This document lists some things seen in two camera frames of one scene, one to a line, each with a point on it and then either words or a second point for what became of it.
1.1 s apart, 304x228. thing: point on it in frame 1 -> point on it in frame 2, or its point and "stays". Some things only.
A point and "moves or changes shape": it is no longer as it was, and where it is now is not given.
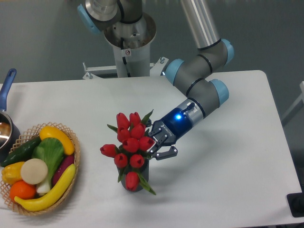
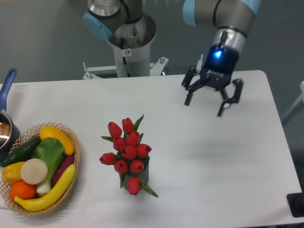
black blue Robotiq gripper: x=175 y=124 -> x=220 y=62
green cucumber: x=22 y=153 stays
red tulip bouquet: x=134 y=147 moves or changes shape
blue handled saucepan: x=10 y=135 stays
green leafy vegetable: x=50 y=150 stays
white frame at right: x=300 y=97 stays
